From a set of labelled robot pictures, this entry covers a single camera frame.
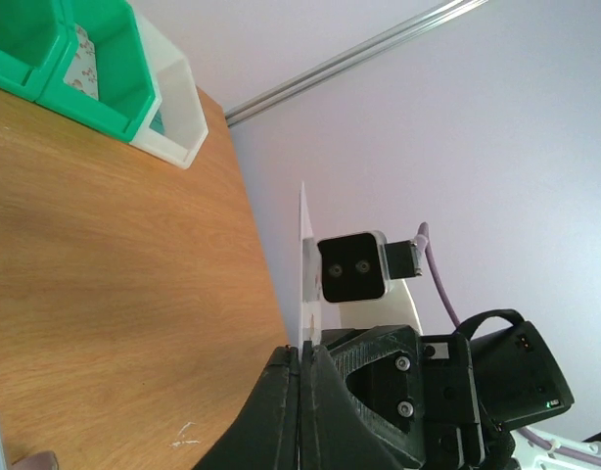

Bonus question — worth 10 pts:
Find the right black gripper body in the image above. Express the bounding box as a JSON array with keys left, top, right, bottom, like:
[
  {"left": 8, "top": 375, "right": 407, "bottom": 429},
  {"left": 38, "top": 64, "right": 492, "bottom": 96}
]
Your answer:
[{"left": 421, "top": 333, "right": 515, "bottom": 469}]

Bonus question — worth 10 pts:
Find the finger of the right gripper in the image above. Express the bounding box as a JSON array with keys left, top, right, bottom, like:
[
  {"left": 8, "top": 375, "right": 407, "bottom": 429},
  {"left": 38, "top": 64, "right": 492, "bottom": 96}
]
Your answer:
[{"left": 322, "top": 325, "right": 426, "bottom": 468}]

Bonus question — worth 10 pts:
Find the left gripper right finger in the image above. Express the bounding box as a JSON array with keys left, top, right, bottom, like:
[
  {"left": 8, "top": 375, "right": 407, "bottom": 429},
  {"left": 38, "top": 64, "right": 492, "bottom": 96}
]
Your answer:
[{"left": 300, "top": 341, "right": 402, "bottom": 470}]

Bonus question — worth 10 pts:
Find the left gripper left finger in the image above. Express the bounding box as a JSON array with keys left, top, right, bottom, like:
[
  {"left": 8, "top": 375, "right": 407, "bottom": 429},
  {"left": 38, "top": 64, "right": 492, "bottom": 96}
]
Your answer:
[{"left": 195, "top": 346, "right": 300, "bottom": 470}]

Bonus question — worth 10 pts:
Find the card with magnetic stripe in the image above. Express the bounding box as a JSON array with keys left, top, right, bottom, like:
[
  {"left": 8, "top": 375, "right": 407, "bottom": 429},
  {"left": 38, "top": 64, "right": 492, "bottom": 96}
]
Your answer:
[{"left": 298, "top": 183, "right": 322, "bottom": 350}]

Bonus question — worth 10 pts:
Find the teal card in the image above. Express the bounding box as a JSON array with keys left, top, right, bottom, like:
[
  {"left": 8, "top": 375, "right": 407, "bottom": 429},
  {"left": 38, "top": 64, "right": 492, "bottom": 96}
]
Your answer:
[{"left": 149, "top": 110, "right": 165, "bottom": 135}]

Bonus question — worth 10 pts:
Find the white floral VIP card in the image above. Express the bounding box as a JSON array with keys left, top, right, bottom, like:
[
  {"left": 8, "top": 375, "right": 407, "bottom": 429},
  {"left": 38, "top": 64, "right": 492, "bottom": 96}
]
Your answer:
[{"left": 63, "top": 24, "right": 99, "bottom": 101}]

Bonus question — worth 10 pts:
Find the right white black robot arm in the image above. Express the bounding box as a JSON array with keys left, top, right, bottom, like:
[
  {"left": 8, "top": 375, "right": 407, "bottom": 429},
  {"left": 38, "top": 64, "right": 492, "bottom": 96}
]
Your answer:
[{"left": 322, "top": 309, "right": 601, "bottom": 469}]

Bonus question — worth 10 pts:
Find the white bin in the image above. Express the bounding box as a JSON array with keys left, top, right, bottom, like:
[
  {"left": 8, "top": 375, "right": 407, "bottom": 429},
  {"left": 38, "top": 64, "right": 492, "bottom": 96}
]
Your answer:
[{"left": 130, "top": 12, "right": 208, "bottom": 169}]

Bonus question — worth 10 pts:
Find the middle green bin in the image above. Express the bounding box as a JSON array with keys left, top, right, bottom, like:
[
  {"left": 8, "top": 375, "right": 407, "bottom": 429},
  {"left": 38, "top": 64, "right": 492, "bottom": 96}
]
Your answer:
[{"left": 36, "top": 0, "right": 155, "bottom": 143}]

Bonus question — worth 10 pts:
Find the green bin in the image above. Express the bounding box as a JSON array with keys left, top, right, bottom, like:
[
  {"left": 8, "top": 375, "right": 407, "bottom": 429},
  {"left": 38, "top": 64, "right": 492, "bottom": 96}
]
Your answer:
[
  {"left": 0, "top": 0, "right": 68, "bottom": 102},
  {"left": 36, "top": 0, "right": 155, "bottom": 143}
]

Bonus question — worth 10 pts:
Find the left green bin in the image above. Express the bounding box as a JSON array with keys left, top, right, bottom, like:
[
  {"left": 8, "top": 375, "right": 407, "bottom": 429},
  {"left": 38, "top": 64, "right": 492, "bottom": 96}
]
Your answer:
[{"left": 0, "top": 0, "right": 68, "bottom": 102}]

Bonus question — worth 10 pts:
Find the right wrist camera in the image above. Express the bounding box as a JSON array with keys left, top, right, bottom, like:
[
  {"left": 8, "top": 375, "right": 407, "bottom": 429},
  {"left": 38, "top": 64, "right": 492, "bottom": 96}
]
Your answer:
[{"left": 317, "top": 230, "right": 422, "bottom": 304}]

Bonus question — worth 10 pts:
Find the right aluminium corner post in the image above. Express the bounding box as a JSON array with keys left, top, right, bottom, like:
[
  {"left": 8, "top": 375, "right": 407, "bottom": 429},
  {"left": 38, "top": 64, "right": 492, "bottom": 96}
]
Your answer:
[{"left": 225, "top": 0, "right": 486, "bottom": 127}]

